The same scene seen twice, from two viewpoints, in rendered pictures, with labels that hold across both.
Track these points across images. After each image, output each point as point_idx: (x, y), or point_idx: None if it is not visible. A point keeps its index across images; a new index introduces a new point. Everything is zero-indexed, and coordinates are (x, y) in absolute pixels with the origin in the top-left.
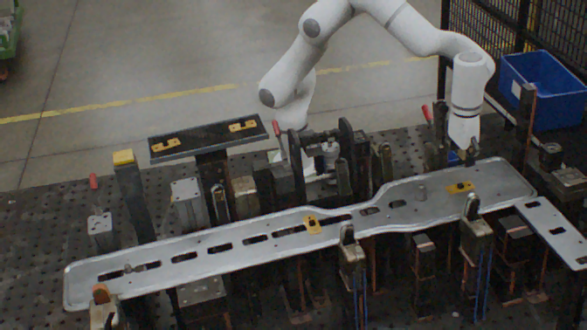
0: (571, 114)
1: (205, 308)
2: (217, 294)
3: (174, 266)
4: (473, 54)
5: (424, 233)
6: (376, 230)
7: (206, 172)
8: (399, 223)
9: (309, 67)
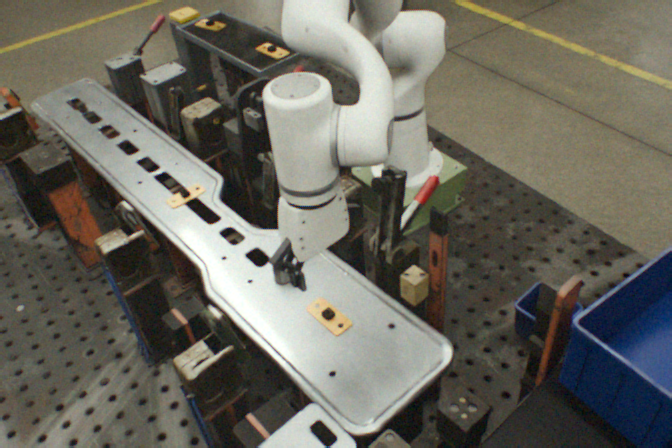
0: (636, 421)
1: (32, 174)
2: (37, 169)
3: (93, 131)
4: (307, 86)
5: (204, 308)
6: (193, 254)
7: (230, 81)
8: (211, 273)
9: (365, 20)
